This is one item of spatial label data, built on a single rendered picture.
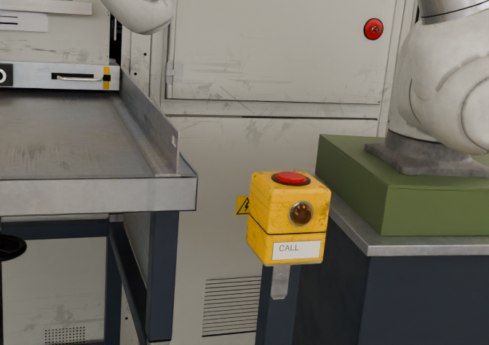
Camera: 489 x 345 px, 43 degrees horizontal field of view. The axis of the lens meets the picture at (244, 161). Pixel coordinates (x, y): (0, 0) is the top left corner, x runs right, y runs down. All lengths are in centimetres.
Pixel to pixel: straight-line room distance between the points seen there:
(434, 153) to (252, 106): 67
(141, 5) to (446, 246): 66
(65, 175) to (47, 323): 91
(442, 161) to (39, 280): 107
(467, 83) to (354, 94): 90
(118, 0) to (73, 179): 36
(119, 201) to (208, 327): 98
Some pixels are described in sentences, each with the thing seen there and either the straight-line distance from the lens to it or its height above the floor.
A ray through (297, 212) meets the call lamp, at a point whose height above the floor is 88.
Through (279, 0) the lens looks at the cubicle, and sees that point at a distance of 166.
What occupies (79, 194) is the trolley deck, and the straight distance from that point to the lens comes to 94.
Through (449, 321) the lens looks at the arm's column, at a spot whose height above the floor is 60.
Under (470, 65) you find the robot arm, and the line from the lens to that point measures 92.
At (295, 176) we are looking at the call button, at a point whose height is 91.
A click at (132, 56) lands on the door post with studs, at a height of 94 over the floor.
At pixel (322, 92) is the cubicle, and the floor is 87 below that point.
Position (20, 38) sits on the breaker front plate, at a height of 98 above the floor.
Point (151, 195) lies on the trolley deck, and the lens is 95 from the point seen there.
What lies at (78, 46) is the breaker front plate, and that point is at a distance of 154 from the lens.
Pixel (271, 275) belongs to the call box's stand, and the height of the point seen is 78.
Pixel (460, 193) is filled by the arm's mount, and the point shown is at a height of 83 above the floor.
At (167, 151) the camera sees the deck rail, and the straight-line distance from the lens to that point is 101.
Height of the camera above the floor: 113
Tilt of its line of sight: 15 degrees down
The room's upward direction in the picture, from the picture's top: 5 degrees clockwise
